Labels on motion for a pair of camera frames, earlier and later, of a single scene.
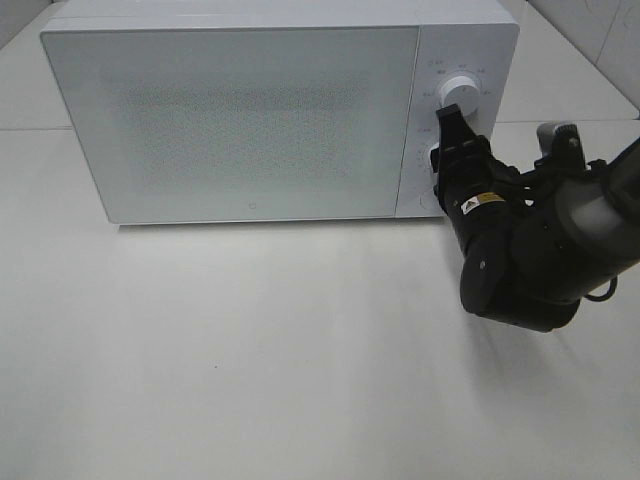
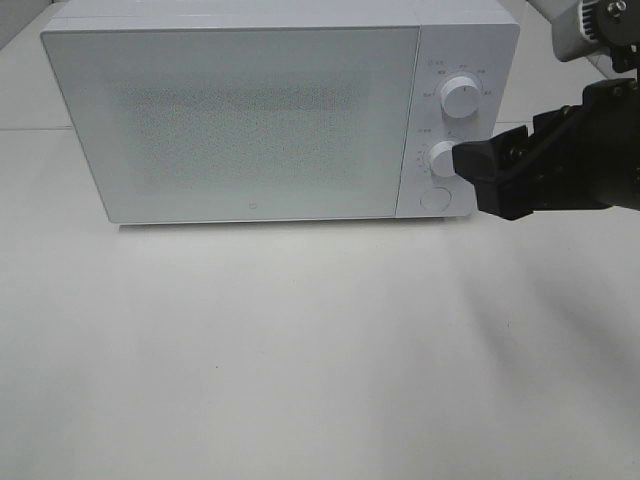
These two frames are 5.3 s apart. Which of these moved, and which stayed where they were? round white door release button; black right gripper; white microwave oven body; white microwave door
Moved: black right gripper
Stayed: white microwave oven body; round white door release button; white microwave door
